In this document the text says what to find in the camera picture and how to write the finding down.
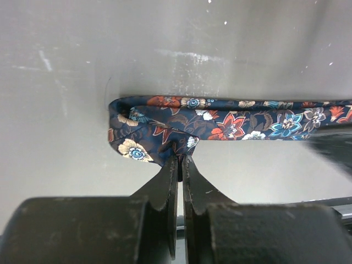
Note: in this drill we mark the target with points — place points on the navy floral long tie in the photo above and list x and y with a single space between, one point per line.
153 128

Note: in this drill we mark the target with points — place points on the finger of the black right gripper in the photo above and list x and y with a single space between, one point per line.
334 144

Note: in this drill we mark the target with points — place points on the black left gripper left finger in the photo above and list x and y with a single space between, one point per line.
159 222

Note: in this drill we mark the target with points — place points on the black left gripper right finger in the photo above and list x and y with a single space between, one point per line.
198 193

